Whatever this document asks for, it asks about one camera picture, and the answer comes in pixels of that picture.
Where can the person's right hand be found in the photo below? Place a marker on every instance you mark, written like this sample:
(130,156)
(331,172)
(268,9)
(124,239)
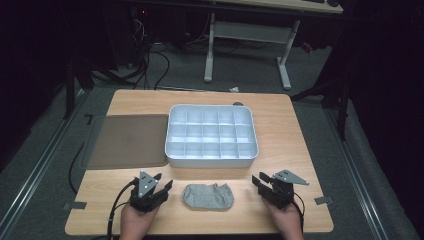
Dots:
(288,221)

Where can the person's left hand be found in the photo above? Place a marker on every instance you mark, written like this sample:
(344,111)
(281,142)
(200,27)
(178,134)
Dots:
(135,223)

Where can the grey tape piece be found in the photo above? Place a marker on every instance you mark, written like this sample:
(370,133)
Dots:
(323,200)
(76,205)

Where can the metal floor rail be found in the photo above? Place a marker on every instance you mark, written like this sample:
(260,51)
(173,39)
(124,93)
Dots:
(358,180)
(36,171)

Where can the small dark round object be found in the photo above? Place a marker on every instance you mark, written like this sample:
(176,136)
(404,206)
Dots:
(238,103)

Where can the white paper scrap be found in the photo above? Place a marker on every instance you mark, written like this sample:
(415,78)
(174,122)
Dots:
(234,89)

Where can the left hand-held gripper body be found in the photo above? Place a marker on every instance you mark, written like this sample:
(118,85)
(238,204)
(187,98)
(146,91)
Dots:
(144,200)

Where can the brown flat board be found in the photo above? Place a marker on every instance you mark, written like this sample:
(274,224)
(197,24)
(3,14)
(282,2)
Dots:
(130,141)

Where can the white frame desk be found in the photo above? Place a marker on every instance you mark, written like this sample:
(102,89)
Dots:
(250,31)

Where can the white compartment box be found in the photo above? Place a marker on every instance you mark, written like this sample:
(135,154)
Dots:
(211,133)

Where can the black metal stand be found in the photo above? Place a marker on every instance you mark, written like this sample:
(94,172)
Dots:
(70,90)
(343,110)

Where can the grey sock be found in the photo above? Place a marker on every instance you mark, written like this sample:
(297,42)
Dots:
(208,197)

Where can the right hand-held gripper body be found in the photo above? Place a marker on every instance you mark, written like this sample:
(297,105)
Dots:
(281,195)

